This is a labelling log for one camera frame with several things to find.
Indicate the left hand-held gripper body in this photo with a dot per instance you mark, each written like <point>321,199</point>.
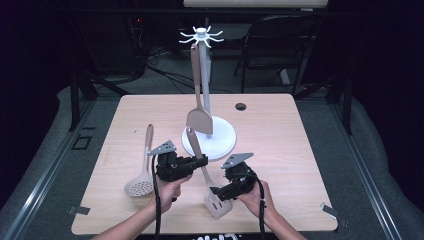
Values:
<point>171,166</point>

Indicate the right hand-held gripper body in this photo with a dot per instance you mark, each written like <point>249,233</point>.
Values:
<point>241,178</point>

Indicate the beige slotted spatula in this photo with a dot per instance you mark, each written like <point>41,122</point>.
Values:
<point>218,205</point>

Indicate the white utensil rack stand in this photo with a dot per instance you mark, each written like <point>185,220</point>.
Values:
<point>216,140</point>

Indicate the beige skimmer spoon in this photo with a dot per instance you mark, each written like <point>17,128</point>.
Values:
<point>140,186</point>

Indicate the beige solid spatula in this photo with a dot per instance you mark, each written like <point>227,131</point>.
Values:
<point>200,120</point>

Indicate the person's left hand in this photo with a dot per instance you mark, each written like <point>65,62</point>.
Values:
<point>170,193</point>

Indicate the person's right hand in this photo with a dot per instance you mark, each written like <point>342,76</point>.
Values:
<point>256,201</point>

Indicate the grey tape piece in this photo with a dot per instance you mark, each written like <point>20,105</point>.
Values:
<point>79,210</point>
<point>329,210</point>

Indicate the black metal stand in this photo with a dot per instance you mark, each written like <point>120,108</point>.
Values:
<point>346,106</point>
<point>75,100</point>

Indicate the black folding chair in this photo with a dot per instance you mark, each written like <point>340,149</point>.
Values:
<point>276,50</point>

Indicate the metal floor rail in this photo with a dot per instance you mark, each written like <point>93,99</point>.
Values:
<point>43,180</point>
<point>366,180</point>

